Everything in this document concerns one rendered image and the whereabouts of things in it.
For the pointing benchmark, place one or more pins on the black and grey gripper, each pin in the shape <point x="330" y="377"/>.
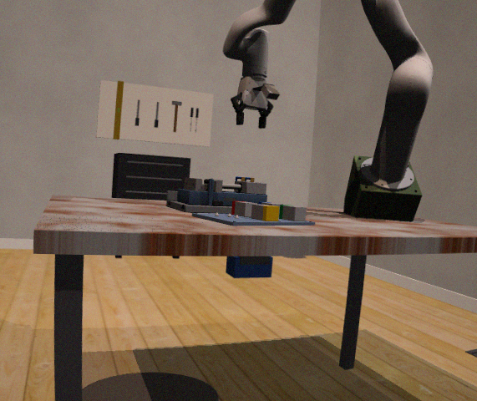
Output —
<point x="246" y="96"/>

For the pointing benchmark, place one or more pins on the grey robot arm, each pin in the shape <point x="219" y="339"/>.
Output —
<point x="408" y="90"/>

